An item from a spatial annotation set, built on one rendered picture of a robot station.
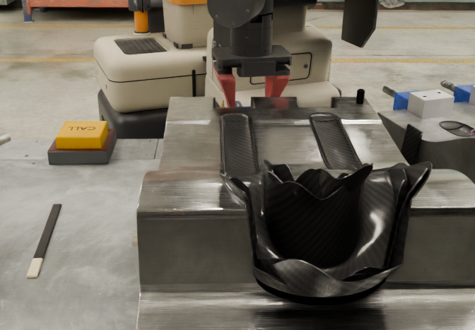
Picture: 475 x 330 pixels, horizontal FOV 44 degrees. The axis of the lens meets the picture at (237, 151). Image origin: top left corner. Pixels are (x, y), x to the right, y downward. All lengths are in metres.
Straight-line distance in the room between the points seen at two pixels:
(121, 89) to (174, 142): 0.63
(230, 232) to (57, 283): 0.22
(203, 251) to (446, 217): 0.18
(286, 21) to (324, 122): 0.41
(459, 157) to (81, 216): 0.44
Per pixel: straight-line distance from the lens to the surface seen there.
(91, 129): 0.83
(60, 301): 0.57
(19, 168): 0.83
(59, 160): 0.82
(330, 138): 0.69
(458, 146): 0.73
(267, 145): 0.65
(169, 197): 0.44
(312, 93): 1.10
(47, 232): 0.67
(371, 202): 0.50
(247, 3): 0.70
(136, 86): 1.28
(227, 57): 0.79
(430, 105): 0.85
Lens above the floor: 1.14
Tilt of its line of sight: 24 degrees down
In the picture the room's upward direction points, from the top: 1 degrees clockwise
